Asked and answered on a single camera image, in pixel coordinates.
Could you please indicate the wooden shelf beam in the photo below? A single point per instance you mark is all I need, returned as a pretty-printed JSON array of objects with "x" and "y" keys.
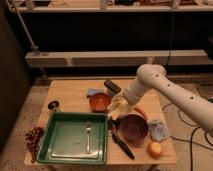
[{"x": 117, "y": 58}]

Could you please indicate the dark rectangular block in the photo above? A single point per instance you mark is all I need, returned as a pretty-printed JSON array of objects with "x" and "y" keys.
[{"x": 112, "y": 86}]

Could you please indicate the black handled knife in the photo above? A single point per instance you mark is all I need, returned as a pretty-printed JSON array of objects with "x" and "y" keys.
[{"x": 118, "y": 141}]

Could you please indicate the blue sponge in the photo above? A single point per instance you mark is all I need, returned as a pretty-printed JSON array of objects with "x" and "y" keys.
[{"x": 92, "y": 91}]

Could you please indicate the blue crumpled cloth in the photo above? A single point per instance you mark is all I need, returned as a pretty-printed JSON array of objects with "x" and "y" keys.
[{"x": 158, "y": 131}]

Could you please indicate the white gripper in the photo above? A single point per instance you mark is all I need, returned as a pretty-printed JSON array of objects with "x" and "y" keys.
[{"x": 121, "y": 101}]

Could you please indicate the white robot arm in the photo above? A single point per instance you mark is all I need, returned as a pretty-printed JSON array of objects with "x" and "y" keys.
[{"x": 151, "y": 76}]

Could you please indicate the silver fork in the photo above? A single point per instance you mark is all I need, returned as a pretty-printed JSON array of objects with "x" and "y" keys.
[{"x": 88, "y": 130}]

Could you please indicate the orange carrot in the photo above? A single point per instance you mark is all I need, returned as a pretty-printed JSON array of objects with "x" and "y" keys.
[{"x": 138, "y": 109}]

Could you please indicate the purple bowl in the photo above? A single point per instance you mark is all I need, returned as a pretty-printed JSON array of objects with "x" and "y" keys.
[{"x": 133, "y": 127}]

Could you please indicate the orange bowl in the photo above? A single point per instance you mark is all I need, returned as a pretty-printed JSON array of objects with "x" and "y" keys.
[{"x": 99, "y": 102}]

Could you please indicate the green plastic tray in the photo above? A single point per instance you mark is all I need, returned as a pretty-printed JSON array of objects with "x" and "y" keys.
[{"x": 65, "y": 139}]

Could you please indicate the yellow banana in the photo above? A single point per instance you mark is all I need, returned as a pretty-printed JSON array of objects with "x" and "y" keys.
[{"x": 114, "y": 111}]

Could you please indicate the small metal can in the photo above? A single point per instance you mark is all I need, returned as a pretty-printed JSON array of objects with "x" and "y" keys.
[{"x": 53, "y": 106}]

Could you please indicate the yellow lemon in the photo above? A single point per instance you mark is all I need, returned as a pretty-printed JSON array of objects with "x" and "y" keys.
[{"x": 155, "y": 149}]

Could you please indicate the red grape bunch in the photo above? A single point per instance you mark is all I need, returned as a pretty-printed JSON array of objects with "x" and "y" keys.
[{"x": 32, "y": 139}]

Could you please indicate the metal diagonal pole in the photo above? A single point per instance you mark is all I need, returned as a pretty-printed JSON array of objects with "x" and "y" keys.
[{"x": 34, "y": 47}]

